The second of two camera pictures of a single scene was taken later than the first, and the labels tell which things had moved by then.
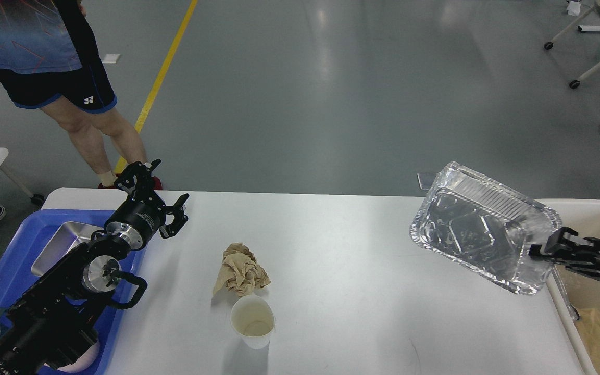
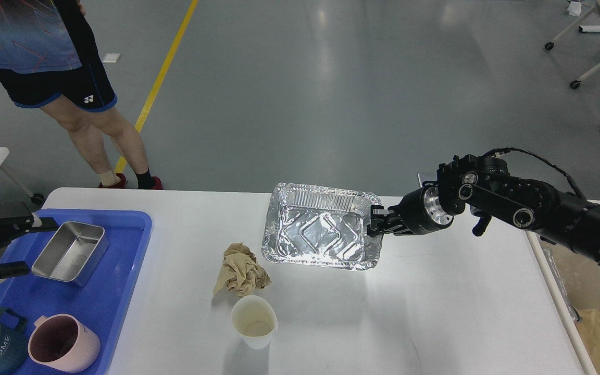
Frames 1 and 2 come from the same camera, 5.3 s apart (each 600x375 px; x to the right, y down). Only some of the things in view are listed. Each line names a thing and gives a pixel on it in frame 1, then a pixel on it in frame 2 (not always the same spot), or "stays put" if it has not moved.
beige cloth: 240,274 stays put
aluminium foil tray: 488,227 to 321,225
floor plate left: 425,179 stays put
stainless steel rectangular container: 70,235 stays put
